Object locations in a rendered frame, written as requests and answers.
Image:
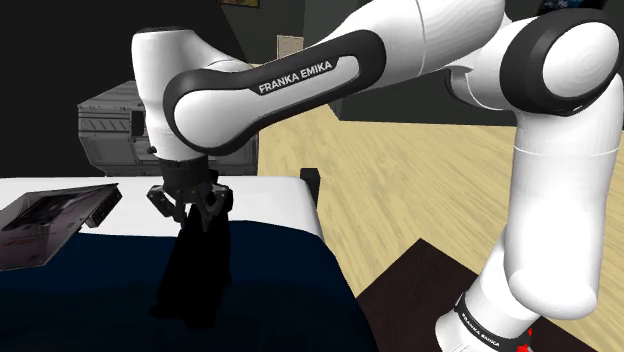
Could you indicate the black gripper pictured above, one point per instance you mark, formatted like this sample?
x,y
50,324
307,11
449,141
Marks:
x,y
187,178

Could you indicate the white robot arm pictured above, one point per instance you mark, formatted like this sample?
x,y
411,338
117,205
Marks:
x,y
546,204

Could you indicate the black upright object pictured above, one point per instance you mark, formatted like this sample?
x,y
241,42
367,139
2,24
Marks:
x,y
200,273

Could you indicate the bed with navy blanket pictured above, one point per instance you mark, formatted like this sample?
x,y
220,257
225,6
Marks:
x,y
273,273

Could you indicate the grey metal cabinet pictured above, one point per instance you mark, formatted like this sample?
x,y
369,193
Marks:
x,y
107,136

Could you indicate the grey flat box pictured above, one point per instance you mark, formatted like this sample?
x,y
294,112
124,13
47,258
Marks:
x,y
44,224

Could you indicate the dark brown robot stand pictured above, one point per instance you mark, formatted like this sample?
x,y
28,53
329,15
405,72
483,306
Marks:
x,y
414,297

